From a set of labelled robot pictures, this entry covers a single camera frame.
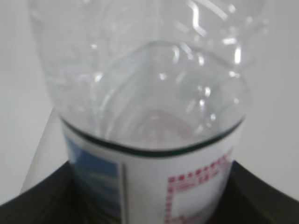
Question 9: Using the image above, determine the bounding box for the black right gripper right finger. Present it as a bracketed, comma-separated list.
[211, 161, 299, 224]

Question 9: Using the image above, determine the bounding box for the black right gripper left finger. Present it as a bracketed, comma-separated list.
[0, 162, 77, 224]

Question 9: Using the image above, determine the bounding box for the clear plastic water bottle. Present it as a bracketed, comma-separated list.
[27, 0, 269, 224]

